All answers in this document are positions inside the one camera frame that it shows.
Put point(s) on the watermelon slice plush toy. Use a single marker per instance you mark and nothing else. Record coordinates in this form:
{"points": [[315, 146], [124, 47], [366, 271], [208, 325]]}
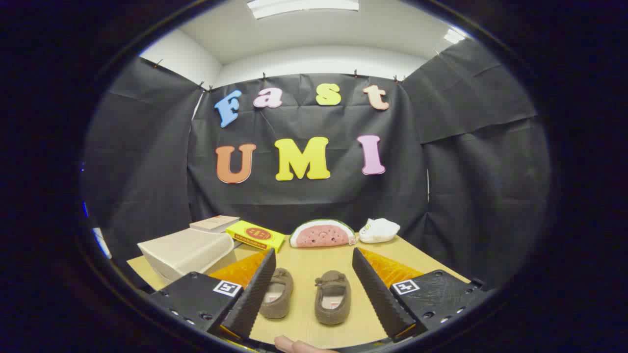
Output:
{"points": [[321, 235]]}

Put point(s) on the brown fuzzy shoe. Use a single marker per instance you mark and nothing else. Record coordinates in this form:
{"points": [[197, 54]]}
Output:
{"points": [[282, 282], [333, 284]]}

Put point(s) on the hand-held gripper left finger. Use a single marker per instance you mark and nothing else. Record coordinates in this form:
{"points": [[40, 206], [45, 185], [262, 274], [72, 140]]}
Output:
{"points": [[255, 294]]}

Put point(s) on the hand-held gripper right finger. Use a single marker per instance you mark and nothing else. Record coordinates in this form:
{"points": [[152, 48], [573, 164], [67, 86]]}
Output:
{"points": [[380, 294]]}

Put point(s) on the long ceiling light panel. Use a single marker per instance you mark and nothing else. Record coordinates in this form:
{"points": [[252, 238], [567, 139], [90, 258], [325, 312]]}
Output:
{"points": [[301, 6]]}

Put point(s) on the yellow book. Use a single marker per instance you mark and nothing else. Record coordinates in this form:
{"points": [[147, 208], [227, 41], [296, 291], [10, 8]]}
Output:
{"points": [[255, 235]]}

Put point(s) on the cream fabric storage box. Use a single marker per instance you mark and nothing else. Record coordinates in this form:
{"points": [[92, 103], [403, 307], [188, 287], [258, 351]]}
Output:
{"points": [[186, 252]]}

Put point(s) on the white plush toy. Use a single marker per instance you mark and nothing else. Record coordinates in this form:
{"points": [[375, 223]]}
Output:
{"points": [[380, 230]]}

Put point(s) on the small ceiling light panel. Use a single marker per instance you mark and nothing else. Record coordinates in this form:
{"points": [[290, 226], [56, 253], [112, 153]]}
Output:
{"points": [[454, 36]]}

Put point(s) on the beige book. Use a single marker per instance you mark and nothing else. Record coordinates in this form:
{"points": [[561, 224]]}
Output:
{"points": [[215, 223]]}

